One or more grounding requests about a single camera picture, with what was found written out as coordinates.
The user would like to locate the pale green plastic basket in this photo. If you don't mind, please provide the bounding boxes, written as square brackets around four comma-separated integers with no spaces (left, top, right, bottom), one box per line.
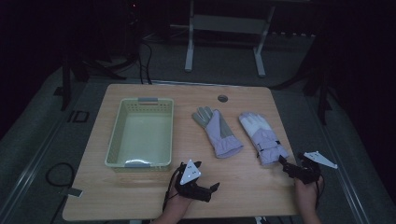
[104,97,175,173]

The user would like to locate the black hanging cables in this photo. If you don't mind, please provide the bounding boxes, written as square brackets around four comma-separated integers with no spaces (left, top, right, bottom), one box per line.
[136,39,154,86]

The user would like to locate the person's right hand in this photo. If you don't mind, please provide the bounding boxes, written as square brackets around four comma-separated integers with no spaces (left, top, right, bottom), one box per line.
[293,177,323,210]

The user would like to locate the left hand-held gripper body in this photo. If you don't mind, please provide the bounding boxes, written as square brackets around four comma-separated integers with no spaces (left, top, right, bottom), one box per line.
[174,159,216,203]

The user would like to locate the person's left hand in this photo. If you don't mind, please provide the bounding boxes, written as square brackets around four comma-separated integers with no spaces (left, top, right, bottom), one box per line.
[164,189,194,216]

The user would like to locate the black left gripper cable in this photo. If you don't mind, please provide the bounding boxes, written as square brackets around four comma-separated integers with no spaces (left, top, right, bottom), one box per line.
[162,163,183,213]

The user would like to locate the black looped floor cable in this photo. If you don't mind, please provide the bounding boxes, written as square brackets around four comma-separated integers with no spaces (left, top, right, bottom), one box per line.
[45,161,76,189]

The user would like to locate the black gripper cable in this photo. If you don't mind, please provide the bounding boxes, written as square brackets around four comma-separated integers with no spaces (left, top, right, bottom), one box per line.
[162,163,183,213]
[313,174,325,210]

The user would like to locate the black metal stand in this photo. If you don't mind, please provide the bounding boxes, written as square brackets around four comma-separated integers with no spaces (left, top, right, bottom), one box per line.
[274,31,334,126]

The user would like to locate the lilac glove with grey palm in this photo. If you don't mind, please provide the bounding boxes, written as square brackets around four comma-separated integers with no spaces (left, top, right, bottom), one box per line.
[191,105,245,160]

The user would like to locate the black tripod stand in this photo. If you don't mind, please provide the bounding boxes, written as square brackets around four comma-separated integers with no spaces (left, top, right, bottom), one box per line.
[53,50,139,112]

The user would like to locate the white metal desk frame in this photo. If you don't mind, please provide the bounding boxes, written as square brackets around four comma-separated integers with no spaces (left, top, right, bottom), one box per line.
[183,0,278,78]

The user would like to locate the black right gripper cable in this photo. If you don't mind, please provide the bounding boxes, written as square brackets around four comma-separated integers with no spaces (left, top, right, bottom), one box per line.
[313,174,325,210]

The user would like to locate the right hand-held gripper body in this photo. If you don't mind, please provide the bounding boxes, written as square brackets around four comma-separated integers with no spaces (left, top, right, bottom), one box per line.
[290,150,339,185]

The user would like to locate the lilac glove with white fingers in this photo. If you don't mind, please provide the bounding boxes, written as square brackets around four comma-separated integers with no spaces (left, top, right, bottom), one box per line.
[238,111,290,166]

